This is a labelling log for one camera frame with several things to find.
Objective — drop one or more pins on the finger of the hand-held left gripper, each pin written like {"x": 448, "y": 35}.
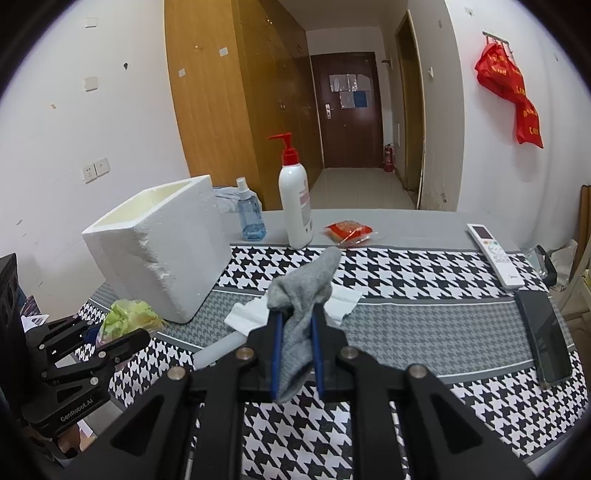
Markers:
{"x": 115, "y": 350}
{"x": 55, "y": 334}

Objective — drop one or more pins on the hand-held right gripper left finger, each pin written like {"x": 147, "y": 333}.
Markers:
{"x": 277, "y": 355}

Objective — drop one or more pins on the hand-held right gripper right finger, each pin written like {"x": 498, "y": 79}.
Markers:
{"x": 317, "y": 355}

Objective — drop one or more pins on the light green plastic bag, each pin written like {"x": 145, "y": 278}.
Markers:
{"x": 124, "y": 318}

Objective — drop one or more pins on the white cloth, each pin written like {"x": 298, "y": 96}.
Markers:
{"x": 341, "y": 300}

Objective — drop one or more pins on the grey sock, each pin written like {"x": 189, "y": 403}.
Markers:
{"x": 300, "y": 286}

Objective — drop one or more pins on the white foam box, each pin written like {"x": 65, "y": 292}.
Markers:
{"x": 161, "y": 258}

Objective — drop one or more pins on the printed paper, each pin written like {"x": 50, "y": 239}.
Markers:
{"x": 34, "y": 323}

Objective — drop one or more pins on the houndstooth tablecloth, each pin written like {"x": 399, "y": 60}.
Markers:
{"x": 415, "y": 277}

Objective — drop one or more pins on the red snack packet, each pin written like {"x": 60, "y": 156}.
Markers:
{"x": 348, "y": 230}

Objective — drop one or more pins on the blue spray bottle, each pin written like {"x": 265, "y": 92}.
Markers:
{"x": 250, "y": 221}

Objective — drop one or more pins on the white lotion pump bottle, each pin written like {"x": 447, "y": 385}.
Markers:
{"x": 295, "y": 207}

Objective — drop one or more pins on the blue-grey cloth pile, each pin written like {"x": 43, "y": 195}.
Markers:
{"x": 226, "y": 196}

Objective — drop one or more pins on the white remote control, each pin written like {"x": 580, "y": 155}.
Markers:
{"x": 496, "y": 256}

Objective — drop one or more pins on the red fire extinguisher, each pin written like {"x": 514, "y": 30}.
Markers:
{"x": 389, "y": 159}

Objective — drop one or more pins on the dark brown entrance door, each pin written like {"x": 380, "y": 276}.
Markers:
{"x": 351, "y": 134}

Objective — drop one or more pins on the black smartphone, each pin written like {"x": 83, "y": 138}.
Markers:
{"x": 545, "y": 337}

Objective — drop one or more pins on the wooden wardrobe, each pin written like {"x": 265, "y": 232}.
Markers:
{"x": 207, "y": 115}

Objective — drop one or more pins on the wooden side door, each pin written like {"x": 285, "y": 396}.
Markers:
{"x": 411, "y": 115}

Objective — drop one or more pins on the papers on door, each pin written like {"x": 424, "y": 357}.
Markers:
{"x": 348, "y": 90}

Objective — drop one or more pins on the wooden board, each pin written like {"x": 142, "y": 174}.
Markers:
{"x": 585, "y": 212}

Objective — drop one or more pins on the red plastic bag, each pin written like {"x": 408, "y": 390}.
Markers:
{"x": 501, "y": 74}
{"x": 528, "y": 122}

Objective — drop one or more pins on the white wall socket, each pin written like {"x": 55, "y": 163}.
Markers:
{"x": 90, "y": 173}

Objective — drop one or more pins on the white wall box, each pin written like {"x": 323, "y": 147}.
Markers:
{"x": 90, "y": 83}

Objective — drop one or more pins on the metal wall hook rack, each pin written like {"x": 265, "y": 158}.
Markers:
{"x": 496, "y": 39}

